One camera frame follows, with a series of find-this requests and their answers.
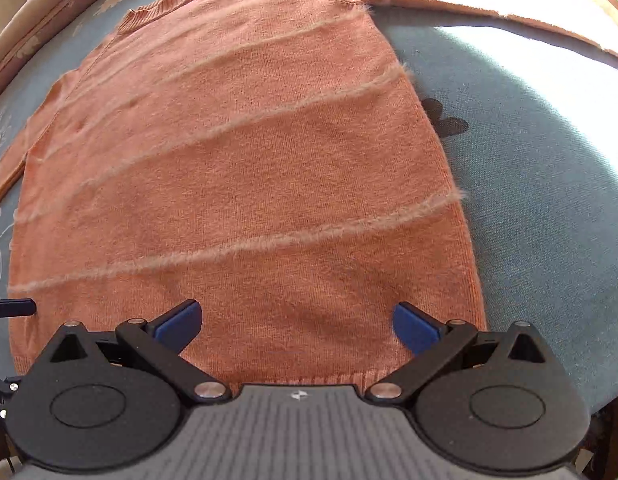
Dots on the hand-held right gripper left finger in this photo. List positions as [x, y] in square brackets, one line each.
[179, 322]

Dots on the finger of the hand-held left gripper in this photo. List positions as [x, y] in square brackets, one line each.
[14, 307]

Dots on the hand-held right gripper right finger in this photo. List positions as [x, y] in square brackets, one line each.
[414, 325]

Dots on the orange knit sweater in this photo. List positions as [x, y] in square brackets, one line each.
[249, 160]

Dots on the folded floral quilt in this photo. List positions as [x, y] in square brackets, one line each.
[54, 10]

